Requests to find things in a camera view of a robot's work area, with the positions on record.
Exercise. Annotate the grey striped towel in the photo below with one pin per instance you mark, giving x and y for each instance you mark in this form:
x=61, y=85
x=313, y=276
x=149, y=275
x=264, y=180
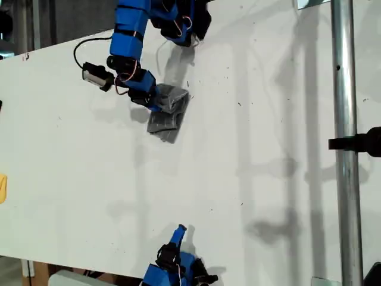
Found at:
x=168, y=119

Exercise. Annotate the wooden table leg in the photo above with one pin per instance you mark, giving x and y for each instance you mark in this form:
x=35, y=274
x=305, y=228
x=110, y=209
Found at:
x=38, y=274

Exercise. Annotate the yellow object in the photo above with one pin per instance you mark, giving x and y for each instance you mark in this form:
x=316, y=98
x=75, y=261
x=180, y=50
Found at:
x=3, y=187

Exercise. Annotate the dark rounded object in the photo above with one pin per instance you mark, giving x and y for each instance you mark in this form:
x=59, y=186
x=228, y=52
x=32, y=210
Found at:
x=373, y=275

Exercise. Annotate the black clamp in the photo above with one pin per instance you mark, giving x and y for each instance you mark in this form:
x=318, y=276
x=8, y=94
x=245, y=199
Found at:
x=357, y=142

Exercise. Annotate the black camera stalk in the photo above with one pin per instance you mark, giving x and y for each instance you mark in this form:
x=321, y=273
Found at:
x=111, y=80

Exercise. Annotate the steel post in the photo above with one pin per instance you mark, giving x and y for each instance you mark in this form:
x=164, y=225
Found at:
x=346, y=208

